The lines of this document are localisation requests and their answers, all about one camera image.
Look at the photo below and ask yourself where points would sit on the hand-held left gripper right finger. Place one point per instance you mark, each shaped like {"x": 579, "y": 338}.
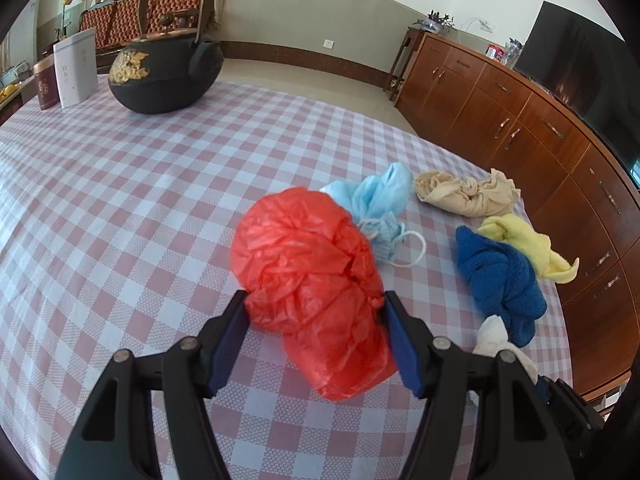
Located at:
{"x": 405, "y": 350}

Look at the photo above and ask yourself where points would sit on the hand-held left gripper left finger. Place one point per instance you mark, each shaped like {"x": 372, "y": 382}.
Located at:
{"x": 225, "y": 345}

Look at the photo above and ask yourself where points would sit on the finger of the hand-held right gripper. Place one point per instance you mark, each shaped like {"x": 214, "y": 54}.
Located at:
{"x": 575, "y": 420}

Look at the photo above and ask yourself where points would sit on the white cloth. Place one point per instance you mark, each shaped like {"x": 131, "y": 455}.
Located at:
{"x": 497, "y": 340}

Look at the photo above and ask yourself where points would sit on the red plastic bag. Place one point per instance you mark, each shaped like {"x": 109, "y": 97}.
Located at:
{"x": 310, "y": 270}

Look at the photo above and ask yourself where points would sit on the blue towel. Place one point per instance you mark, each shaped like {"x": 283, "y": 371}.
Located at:
{"x": 500, "y": 285}

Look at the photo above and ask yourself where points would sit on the light blue face mask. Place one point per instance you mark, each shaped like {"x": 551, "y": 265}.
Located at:
{"x": 380, "y": 195}

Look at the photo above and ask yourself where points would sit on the yellow towel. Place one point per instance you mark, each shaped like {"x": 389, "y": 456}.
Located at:
{"x": 530, "y": 245}

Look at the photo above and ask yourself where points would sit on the beige cloth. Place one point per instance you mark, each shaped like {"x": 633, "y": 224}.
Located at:
{"x": 465, "y": 192}

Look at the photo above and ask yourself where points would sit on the pink checkered tablecloth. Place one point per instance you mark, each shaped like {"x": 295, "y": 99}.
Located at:
{"x": 150, "y": 210}

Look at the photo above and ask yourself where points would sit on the long wooden sideboard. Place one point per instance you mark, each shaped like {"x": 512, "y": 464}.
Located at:
{"x": 550, "y": 160}

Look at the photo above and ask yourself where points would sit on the black cast iron teapot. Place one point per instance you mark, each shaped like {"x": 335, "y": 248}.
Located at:
{"x": 165, "y": 75}

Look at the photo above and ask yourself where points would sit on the white tea tin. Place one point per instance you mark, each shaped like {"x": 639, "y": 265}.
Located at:
{"x": 75, "y": 70}

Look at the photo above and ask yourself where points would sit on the dark red tea tin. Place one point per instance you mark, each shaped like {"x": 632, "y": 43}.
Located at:
{"x": 46, "y": 85}

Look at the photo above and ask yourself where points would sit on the black flat television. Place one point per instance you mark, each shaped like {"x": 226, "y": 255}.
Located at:
{"x": 585, "y": 80}

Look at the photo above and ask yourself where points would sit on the small potted plant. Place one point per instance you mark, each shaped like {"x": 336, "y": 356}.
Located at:
{"x": 435, "y": 22}

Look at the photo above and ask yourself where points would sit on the red tufted wooden sofa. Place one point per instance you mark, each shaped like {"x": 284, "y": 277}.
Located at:
{"x": 120, "y": 15}

